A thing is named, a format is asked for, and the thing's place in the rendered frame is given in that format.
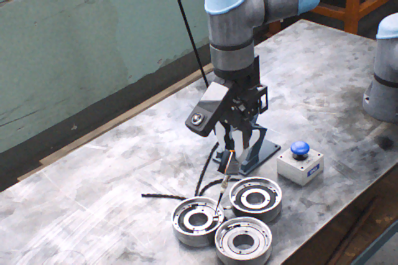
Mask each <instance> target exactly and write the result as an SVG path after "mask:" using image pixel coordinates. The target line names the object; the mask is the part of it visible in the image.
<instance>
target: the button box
mask: <svg viewBox="0 0 398 265"><path fill-rule="evenodd" d="M322 171H323V154H321V153H319V152H317V151H314V150H313V149H311V148H310V150H309V152H308V153H306V154H304V155H303V156H298V155H297V154H294V153H293V152H292V151H291V150H290V148H288V149H287V150H286V151H285V152H283V153H282V154H281V155H279V156H278V157H277V173H278V174H280V175H282V176H283V177H285V178H286V179H289V180H290V181H292V182H294V183H296V184H297V185H300V186H302V187H303V186H305V185H306V184H307V183H309V181H311V180H313V179H314V178H315V177H316V176H318V175H319V174H320V173H322Z"/></svg>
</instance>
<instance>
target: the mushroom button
mask: <svg viewBox="0 0 398 265"><path fill-rule="evenodd" d="M290 150H291V151H292V152H293V153H294V154H297V155H298V156H303V155H304V154H306V153H308V152H309V150H310V146H309V145H308V144H307V143H306V142H303V141H297V142H294V143H293V144H292V145H291V147H290Z"/></svg>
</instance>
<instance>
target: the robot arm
mask: <svg viewBox="0 0 398 265"><path fill-rule="evenodd" d="M319 2H320V0H205V11H206V17H207V24H208V36H209V43H210V55H211V63H212V65H213V73H215V75H216V77H215V78H214V79H213V81H212V82H211V83H210V85H209V86H208V88H207V89H206V91H205V92H204V94H203V96H202V97H201V99H200V100H199V102H198V103H197V105H196V106H195V108H194V109H193V110H192V112H191V113H190V114H189V115H188V117H187V119H186V121H185V125H186V127H187V128H188V129H189V130H191V132H194V133H196V134H198V135H200V136H202V137H208V135H209V134H210V133H211V131H212V130H213V132H214V135H216V137H217V139H218V142H219V144H220V146H221V148H222V150H223V151H224V150H225V149H231V146H230V142H231V138H233V140H234V145H235V146H234V151H235V157H234V158H235V159H237V160H238V162H239V163H240V164H242V162H243V161H244V160H245V159H246V157H247V155H248V151H249V150H250V148H251V147H252V146H253V145H254V143H255V142H256V141H257V140H258V139H259V136H260V132H259V130H258V129H257V130H252V124H251V122H250V121H249V119H250V118H252V117H253V116H254V115H256V114H257V113H258V112H260V114H262V113H263V112H265V111H266V110H268V93H267V86H266V85H263V84H261V81H260V66H259V55H258V54H256V53H254V38H253V27H257V26H261V25H264V24H268V23H271V22H273V21H278V20H281V19H285V18H288V17H292V16H294V15H296V16H298V15H300V14H301V13H303V12H307V11H311V9H314V8H315V7H317V6H318V4H319ZM376 38H377V45H376V53H375V62H374V76H373V77H372V79H371V81H370V83H369V86H368V88H367V89H366V91H365V93H364V97H363V108H364V110H365V112H367V114H368V115H370V116H372V117H374V118H376V119H379V120H381V121H385V122H389V123H398V13H397V14H392V15H390V16H388V17H386V18H385V19H383V20H382V21H381V23H380V25H379V32H378V33H377V36H376ZM260 87H262V88H261V89H260V90H258V88H260ZM265 94H266V105H265V106H263V107H262V101H261V97H262V96H263V95H265Z"/></svg>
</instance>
